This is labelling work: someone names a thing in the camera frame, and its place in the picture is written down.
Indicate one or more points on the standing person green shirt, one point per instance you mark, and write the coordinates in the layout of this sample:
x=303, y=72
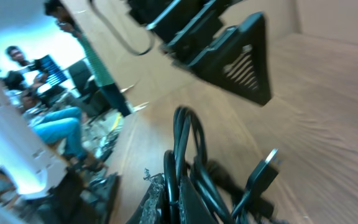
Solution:
x=104, y=81

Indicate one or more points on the seated person dark shirt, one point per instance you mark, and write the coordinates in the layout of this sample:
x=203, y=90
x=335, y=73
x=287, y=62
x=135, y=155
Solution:
x=29, y=76

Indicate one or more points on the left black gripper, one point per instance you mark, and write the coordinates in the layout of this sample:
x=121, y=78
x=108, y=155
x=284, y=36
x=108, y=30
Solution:
x=232, y=58

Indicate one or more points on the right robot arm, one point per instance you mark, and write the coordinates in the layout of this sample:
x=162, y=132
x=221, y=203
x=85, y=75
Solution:
x=44, y=178

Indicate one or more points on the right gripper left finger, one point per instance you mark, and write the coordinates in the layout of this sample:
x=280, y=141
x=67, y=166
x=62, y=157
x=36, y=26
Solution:
x=152, y=207

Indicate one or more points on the seated person blue jeans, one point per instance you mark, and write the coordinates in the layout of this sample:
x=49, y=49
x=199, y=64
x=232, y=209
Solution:
x=58, y=125

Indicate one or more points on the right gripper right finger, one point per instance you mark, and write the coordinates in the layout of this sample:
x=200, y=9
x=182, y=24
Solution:
x=191, y=208

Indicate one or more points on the black office chair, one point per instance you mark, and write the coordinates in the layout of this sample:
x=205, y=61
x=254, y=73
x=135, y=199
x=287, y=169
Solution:
x=85, y=84

